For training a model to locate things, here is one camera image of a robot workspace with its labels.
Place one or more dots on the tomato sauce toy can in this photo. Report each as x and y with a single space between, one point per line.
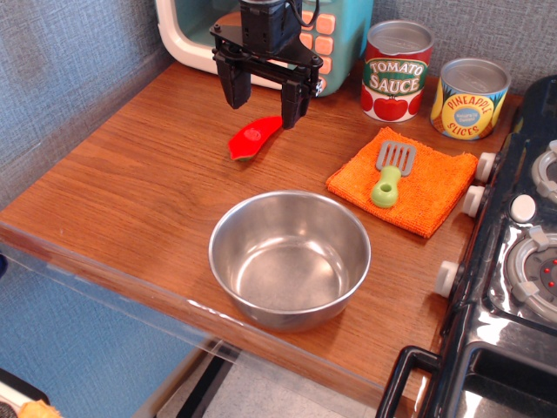
395 67

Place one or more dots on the white stove knob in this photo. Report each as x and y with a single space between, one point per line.
484 166
445 278
472 200

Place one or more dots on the white stove knob middle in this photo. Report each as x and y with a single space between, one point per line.
472 200

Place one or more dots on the pineapple slices toy can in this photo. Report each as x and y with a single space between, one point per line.
469 98

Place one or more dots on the teal toy microwave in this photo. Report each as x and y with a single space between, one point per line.
338 35

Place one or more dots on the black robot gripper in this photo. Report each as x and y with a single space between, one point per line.
266 44

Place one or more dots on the black oven door handle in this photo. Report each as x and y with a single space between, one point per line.
410 358

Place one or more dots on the stainless steel bowl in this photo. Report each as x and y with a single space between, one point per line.
290 260

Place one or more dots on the white stove knob bottom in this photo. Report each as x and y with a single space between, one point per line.
445 278

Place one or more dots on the white stove knob top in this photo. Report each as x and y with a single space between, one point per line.
484 166

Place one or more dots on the orange microfiber cloth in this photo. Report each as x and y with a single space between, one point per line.
426 196

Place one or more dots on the clear acrylic table guard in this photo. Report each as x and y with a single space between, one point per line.
178 282

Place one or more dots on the grey green toy spatula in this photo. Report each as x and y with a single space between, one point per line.
394 162

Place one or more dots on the black toy stove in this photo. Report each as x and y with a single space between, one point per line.
498 340

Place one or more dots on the red toy chili pepper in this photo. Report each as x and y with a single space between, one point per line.
248 141

